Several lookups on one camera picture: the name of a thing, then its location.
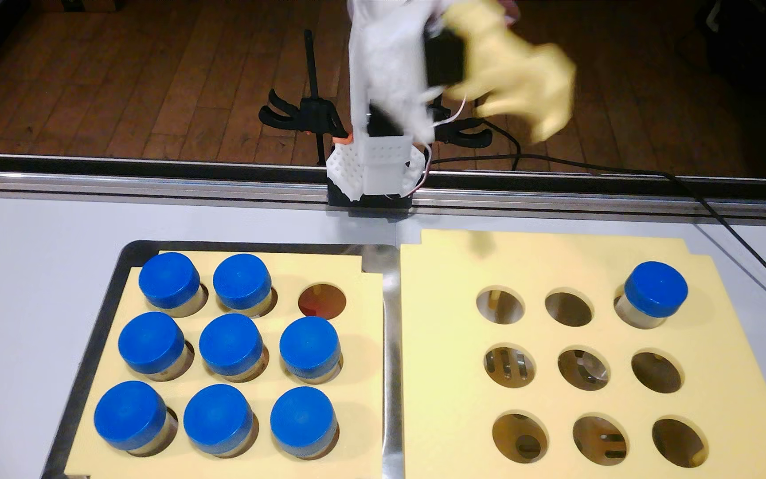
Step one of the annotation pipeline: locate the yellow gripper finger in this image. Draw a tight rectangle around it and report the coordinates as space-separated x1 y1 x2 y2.
443 0 578 145

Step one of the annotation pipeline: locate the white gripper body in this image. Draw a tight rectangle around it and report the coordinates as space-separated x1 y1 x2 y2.
423 3 469 89

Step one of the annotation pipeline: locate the blue capped test tube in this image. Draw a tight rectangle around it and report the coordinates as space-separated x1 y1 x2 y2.
93 380 179 457
117 311 195 382
279 315 344 385
138 251 210 318
269 386 340 460
183 383 259 459
212 253 277 318
198 313 270 383
614 261 690 330

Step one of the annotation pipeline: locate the black clamp with orange tip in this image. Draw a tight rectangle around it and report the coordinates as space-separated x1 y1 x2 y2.
258 28 354 167

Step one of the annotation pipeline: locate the black bulky object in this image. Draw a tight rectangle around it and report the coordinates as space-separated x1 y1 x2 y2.
696 0 766 97

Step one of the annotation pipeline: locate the large yellow foam rack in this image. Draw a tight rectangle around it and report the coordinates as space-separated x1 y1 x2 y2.
399 229 766 479

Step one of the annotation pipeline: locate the yellow foam rack in tray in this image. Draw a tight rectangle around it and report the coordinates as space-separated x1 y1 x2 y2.
64 249 385 479

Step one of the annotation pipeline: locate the metal tray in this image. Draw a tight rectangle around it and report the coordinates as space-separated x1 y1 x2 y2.
40 239 404 479

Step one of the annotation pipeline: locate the black cable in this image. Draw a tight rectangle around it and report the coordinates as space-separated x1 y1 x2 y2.
483 118 524 171
430 154 766 317

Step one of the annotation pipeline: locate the aluminium table edge rail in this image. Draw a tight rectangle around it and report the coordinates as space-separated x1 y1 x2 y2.
0 152 766 224

